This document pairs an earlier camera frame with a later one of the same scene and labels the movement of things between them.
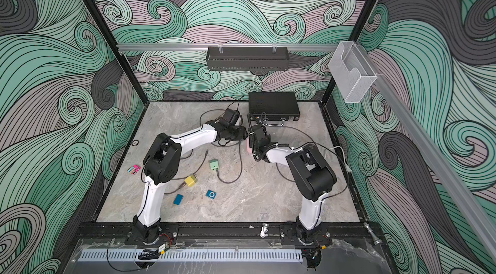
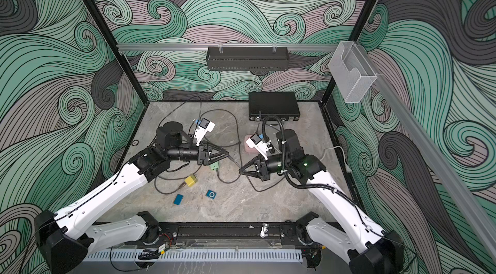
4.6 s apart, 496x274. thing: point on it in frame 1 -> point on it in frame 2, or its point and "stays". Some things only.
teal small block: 178,199 stays
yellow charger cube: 190,180 stays
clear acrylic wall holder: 351,71 stays
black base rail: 224,235 stays
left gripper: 242,134 -> 203,159
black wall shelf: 258,59 stays
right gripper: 251,143 -> 261,167
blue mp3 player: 211,194 stays
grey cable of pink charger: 313,141 -> 250,182
